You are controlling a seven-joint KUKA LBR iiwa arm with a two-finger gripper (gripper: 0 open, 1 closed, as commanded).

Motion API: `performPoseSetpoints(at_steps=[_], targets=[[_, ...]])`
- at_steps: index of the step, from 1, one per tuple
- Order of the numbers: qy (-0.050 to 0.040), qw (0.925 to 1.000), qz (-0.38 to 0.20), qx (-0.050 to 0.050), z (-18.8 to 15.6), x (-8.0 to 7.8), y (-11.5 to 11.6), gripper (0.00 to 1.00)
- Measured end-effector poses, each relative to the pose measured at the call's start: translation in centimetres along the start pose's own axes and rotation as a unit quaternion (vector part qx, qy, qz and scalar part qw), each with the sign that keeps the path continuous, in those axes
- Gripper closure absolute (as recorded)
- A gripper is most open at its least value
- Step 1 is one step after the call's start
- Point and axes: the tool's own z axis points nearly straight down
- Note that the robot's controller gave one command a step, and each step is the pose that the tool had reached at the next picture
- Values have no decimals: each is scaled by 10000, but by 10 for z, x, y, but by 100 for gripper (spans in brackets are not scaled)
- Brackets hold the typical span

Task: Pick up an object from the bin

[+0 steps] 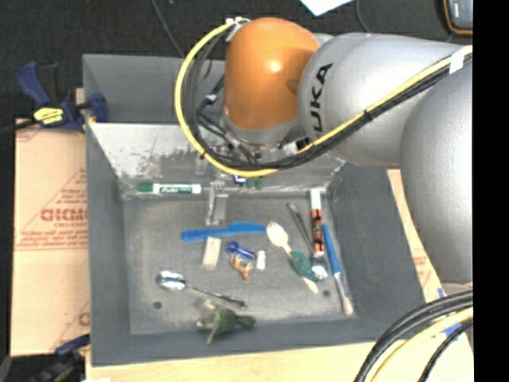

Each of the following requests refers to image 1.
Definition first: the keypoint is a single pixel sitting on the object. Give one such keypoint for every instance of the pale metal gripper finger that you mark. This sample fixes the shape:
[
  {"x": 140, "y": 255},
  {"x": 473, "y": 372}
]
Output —
[
  {"x": 210, "y": 209},
  {"x": 222, "y": 209}
]

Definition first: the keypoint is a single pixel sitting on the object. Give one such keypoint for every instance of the blue plastic knife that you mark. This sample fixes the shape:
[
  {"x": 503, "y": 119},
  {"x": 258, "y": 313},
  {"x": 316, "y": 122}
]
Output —
[{"x": 222, "y": 231}]

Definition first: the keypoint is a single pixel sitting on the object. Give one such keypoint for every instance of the small blue plastic toy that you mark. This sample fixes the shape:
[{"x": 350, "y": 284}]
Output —
[{"x": 234, "y": 248}]

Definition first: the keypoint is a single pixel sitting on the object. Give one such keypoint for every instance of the pale beige flat stick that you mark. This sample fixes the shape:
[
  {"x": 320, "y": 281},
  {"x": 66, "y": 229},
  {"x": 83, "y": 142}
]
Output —
[{"x": 211, "y": 253}]

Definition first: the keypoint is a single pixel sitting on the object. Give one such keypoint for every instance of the green and white marker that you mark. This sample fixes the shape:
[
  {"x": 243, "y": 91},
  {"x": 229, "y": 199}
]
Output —
[{"x": 171, "y": 188}]

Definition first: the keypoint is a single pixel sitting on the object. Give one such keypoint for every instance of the cream plastic spork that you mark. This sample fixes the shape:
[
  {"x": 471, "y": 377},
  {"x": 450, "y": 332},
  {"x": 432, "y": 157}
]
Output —
[{"x": 277, "y": 233}]

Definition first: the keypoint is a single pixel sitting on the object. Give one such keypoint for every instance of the orange toy animal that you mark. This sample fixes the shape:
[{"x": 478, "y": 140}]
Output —
[{"x": 240, "y": 267}]

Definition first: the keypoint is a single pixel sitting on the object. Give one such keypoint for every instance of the small white cylinder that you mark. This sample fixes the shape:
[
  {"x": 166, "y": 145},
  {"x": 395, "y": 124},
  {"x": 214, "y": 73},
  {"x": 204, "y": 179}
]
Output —
[{"x": 261, "y": 260}]

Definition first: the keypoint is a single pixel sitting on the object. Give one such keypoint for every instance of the thin black pen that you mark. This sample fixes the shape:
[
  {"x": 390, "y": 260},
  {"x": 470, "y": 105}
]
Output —
[{"x": 300, "y": 223}]

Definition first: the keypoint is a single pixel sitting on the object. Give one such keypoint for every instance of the shiny metal spoon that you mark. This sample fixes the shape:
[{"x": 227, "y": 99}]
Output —
[{"x": 171, "y": 281}]

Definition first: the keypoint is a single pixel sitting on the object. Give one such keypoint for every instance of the orange and white marker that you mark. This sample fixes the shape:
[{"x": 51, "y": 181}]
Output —
[{"x": 316, "y": 221}]

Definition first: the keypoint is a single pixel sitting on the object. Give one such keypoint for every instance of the grey metal bin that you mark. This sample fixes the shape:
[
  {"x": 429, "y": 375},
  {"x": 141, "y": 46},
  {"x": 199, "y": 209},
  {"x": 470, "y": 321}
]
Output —
[{"x": 159, "y": 293}]

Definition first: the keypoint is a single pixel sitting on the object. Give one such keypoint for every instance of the dark green toy animal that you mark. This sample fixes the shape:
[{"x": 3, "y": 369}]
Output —
[{"x": 222, "y": 320}]

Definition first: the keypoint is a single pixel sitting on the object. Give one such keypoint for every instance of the brown cardboard board, red print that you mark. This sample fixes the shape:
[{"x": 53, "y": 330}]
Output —
[{"x": 47, "y": 253}]

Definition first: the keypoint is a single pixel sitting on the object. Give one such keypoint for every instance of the black cylinder on white bracket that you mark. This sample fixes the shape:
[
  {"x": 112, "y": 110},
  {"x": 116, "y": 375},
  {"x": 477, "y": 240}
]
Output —
[{"x": 303, "y": 142}]

